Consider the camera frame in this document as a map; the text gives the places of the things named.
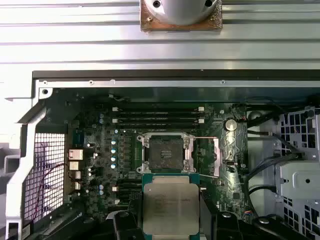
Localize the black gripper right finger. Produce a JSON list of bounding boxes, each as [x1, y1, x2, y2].
[[199, 193, 311, 240]]

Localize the silver CPU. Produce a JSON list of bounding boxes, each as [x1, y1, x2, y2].
[[141, 173, 201, 237]]

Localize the CPU socket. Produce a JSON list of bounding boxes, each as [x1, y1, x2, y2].
[[136, 134, 197, 175]]

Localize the black PC case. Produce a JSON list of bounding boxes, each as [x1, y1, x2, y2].
[[4, 69, 320, 240]]

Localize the red black twisted wire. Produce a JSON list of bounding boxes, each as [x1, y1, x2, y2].
[[33, 162, 66, 213]]

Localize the metal socket cover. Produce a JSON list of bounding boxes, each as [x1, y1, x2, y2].
[[186, 136, 224, 178]]

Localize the black RAM slot white clips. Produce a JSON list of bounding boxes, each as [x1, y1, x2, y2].
[[111, 118, 206, 124], [111, 106, 206, 113]]

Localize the black cable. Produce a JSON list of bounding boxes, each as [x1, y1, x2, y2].
[[269, 131, 305, 160]]

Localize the silver coin battery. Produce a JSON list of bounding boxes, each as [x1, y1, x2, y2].
[[224, 118, 237, 132]]

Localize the silver drive cage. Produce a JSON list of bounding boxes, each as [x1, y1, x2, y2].
[[274, 106, 320, 240]]

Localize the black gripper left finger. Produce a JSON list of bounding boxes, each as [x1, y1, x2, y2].
[[71, 191, 144, 240]]

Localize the square brown base plate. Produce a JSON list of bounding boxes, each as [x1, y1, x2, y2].
[[139, 0, 223, 33]]

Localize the green motherboard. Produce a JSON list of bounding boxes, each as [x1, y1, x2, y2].
[[47, 99, 248, 226]]

